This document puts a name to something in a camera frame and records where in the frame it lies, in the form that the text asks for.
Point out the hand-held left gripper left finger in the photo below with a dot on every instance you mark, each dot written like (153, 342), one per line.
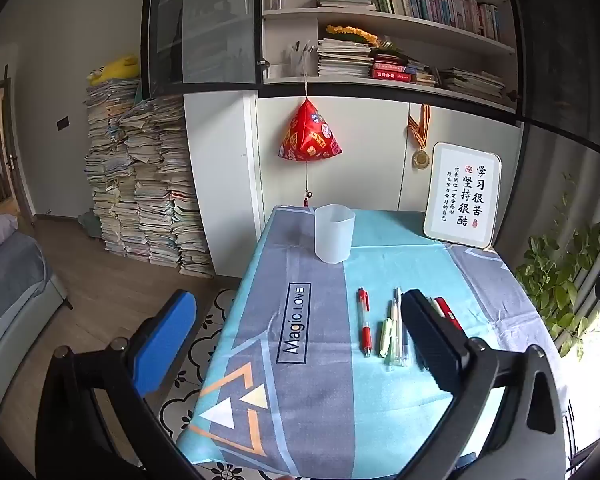
(165, 340)

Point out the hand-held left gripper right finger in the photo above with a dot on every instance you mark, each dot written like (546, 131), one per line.
(430, 342)

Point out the pale yellow pen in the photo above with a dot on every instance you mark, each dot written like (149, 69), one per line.
(435, 305)

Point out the light green pen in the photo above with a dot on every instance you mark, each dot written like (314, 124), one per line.
(384, 340)

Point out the red and white pen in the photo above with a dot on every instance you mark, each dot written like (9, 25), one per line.
(365, 332)

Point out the translucent white plastic cup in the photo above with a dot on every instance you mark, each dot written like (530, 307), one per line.
(334, 240)

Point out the green leafy plant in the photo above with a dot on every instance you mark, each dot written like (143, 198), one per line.
(555, 270)

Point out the blue and grey tablecloth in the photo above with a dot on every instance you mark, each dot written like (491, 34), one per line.
(390, 410)

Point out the teal cloth bundle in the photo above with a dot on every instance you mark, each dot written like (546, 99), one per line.
(90, 225)

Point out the framed calligraphy sign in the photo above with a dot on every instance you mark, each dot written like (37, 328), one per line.
(462, 195)

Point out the tall pile of books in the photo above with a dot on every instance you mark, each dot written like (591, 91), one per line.
(145, 185)

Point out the grey bed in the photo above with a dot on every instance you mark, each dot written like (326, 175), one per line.
(15, 280)

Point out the gold medal with striped ribbon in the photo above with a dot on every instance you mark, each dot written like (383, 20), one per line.
(421, 159)

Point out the white bookshelf cabinet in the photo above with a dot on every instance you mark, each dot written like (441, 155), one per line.
(220, 160)

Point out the red hanging pyramid ornament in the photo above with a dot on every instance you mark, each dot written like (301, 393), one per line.
(307, 135)

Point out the glass cabinet door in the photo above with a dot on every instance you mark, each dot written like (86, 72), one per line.
(555, 60)
(205, 25)

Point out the stack of thin magazines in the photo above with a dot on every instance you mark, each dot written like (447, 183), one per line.
(472, 82)

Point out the brown room door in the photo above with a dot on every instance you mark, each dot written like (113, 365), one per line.
(10, 125)

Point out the stack of red books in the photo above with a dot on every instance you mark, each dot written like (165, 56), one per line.
(392, 74)

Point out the yellow plush toy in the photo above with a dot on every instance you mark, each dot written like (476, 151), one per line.
(117, 67)

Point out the stack of white workbooks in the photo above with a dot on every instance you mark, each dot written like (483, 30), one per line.
(345, 60)

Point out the clear pen holder with pens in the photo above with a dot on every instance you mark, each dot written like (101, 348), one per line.
(300, 62)

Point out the yellow artificial flowers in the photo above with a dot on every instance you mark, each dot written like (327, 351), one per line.
(350, 31)

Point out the row of upright books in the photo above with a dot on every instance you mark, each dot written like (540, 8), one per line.
(430, 2)

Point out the black wall switch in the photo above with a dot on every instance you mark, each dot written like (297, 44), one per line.
(63, 123)

